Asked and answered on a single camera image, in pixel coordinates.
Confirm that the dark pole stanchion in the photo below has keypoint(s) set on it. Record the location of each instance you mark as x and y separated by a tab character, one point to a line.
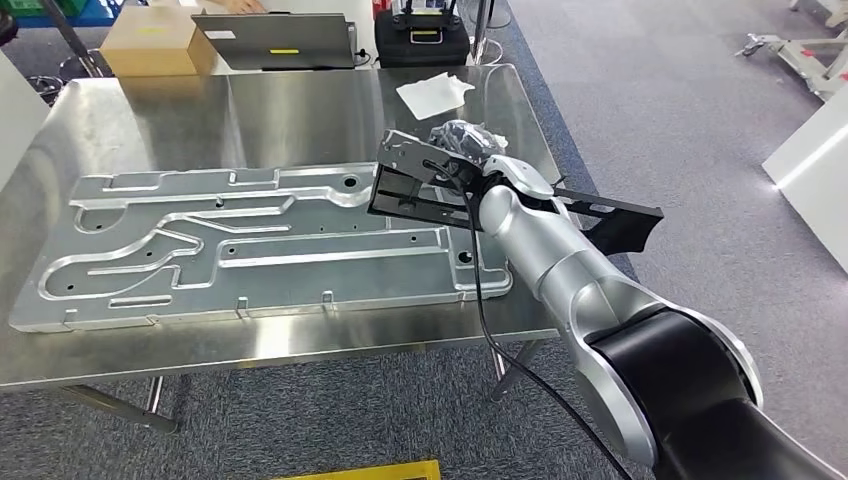
66	30

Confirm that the grey laptop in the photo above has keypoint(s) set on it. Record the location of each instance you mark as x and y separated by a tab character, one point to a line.
278	40

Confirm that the blue metal cart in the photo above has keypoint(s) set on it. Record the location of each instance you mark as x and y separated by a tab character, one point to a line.
106	13

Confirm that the clear plastic wrap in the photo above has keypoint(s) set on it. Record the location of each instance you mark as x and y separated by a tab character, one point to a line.
493	140

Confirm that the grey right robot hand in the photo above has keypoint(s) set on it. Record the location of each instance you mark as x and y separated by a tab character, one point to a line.
467	140

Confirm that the white paper sheet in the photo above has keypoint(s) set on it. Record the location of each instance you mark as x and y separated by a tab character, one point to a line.
434	96

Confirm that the chrome stanchion post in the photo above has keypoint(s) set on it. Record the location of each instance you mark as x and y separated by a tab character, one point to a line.
482	26

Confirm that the black plastic plate frame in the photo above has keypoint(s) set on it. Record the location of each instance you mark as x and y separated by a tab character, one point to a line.
623	232

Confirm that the white desk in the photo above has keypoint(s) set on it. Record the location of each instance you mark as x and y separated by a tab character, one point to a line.
331	5

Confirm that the white metal frame stand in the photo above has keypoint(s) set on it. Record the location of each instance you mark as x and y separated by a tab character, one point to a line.
815	69

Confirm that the person's right hand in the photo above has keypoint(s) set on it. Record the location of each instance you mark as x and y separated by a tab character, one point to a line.
238	5

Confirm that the stamped sheet metal panel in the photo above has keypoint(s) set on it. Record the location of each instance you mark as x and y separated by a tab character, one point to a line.
298	278

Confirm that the white board panel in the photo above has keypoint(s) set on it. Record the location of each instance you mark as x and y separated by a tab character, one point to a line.
821	185

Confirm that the white cabinet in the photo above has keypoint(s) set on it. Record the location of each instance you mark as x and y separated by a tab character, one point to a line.
16	119

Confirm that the black remote controller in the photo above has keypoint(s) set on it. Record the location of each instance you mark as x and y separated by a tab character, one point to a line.
424	18

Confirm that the stainless steel table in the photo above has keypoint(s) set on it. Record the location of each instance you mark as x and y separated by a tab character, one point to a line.
298	112

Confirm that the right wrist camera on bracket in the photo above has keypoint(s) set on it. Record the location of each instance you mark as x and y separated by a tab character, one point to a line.
411	159

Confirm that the black carrying case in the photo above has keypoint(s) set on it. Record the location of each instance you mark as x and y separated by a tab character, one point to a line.
424	54

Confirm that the black rubber tire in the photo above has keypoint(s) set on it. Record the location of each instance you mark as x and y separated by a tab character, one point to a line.
6	26

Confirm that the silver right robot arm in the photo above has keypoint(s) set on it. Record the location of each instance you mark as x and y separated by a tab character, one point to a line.
563	265

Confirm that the green plastic crate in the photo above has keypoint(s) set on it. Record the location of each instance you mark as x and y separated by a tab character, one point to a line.
40	6

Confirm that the cardboard box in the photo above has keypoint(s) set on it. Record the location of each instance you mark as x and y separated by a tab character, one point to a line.
146	46

